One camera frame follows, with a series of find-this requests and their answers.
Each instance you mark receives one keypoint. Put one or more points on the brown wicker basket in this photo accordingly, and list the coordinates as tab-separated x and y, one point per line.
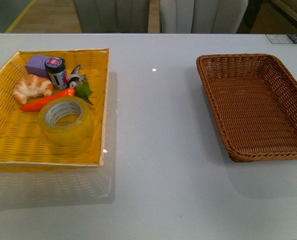
253	98

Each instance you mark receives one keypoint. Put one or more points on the grey chair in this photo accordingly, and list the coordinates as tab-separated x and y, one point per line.
201	16
113	16

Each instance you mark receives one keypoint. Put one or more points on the black white animal figurine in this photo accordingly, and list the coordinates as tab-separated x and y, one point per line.
76	78

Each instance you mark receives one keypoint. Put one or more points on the yellow packing tape roll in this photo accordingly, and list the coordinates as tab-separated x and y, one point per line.
60	108

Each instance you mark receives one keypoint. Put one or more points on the yellow woven basket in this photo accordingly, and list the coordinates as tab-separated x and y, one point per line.
24	145

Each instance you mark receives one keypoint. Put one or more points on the left grey chair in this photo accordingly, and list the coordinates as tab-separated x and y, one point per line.
113	16

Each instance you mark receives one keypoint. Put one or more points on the dark jar with label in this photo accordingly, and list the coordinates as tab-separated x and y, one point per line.
56	69

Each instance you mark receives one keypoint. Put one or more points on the right grey chair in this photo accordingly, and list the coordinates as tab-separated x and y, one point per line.
201	16

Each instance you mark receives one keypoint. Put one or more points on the toy croissant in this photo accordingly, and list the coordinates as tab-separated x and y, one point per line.
32	86

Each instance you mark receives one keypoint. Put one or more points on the black label sticker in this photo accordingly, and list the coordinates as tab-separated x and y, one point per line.
282	38

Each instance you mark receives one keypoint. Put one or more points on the orange toy carrot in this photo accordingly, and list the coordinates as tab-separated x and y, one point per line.
82	91

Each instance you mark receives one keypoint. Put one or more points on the purple block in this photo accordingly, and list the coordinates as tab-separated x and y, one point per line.
36	65

